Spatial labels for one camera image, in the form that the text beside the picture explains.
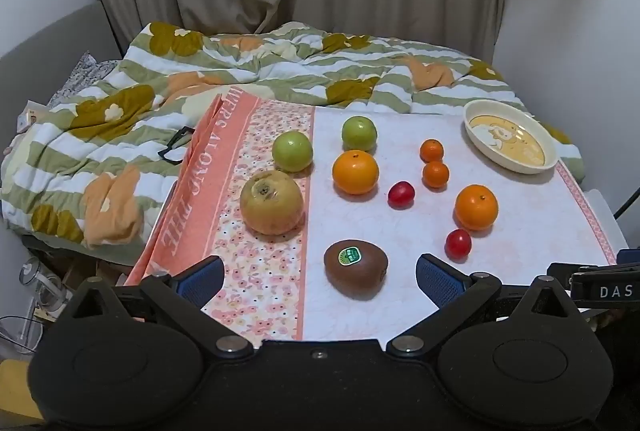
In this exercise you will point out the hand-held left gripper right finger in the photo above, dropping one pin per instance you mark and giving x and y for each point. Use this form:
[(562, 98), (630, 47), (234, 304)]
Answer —
[(441, 280)]

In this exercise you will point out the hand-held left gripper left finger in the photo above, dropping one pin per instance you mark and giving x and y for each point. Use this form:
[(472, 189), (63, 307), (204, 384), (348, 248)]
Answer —
[(202, 280)]

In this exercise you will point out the red cherry tomato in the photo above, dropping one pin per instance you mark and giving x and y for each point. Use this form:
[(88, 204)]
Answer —
[(458, 244), (401, 194)]

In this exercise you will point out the large orange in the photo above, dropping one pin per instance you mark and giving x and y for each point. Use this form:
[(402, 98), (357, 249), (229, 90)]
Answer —
[(355, 172), (476, 207)]

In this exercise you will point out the brown kiwi with green sticker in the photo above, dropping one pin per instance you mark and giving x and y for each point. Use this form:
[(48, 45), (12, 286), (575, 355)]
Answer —
[(356, 268)]

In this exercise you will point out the yellow pear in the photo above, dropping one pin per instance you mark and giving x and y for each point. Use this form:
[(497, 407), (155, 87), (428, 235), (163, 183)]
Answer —
[(271, 202)]

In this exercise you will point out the small tangerine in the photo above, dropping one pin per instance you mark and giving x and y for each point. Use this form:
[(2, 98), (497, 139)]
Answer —
[(435, 174), (431, 150)]

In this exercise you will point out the cream plate with bear print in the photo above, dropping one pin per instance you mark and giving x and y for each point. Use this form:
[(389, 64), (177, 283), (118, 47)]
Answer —
[(510, 136)]

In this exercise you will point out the pink floral tablecloth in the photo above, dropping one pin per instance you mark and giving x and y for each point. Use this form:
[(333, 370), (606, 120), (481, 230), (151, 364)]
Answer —
[(525, 216)]

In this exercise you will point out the black eyeglasses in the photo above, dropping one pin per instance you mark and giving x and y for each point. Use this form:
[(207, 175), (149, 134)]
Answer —
[(172, 141)]

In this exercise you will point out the green apple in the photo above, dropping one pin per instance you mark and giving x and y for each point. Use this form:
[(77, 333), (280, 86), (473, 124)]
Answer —
[(292, 151), (359, 133)]

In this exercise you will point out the clear blender jar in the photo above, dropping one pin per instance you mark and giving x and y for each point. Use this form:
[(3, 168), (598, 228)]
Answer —
[(42, 283)]

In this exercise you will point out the green striped floral blanket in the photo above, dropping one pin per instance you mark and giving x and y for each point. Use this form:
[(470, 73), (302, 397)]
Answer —
[(110, 131)]

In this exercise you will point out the small cardboard box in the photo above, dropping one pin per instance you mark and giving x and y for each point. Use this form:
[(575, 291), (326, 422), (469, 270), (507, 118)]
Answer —
[(31, 116)]

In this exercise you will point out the grey patterned sheet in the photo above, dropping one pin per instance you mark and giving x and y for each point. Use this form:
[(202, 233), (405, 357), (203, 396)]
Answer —
[(85, 73)]

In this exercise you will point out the grey upholstered headboard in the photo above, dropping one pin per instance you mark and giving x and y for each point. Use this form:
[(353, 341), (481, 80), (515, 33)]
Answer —
[(45, 46)]

